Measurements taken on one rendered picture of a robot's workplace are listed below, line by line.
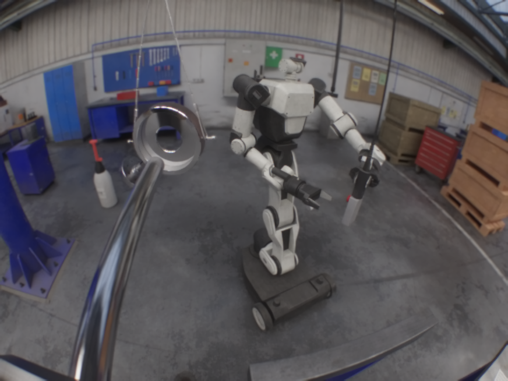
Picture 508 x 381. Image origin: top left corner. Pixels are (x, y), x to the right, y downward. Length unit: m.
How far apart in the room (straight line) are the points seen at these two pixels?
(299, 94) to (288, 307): 1.20
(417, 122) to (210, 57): 4.36
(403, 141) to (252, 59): 3.35
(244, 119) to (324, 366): 0.98
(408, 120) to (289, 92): 3.85
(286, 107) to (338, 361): 0.98
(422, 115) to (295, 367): 4.79
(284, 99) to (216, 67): 3.96
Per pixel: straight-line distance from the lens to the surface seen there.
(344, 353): 0.67
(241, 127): 1.08
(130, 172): 1.31
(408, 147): 4.97
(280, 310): 1.44
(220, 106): 5.03
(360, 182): 0.86
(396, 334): 0.77
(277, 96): 1.05
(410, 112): 4.71
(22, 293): 2.44
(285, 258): 1.47
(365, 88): 6.01
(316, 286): 1.58
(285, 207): 1.31
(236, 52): 4.64
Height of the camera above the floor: 1.46
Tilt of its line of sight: 32 degrees down
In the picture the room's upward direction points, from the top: 4 degrees clockwise
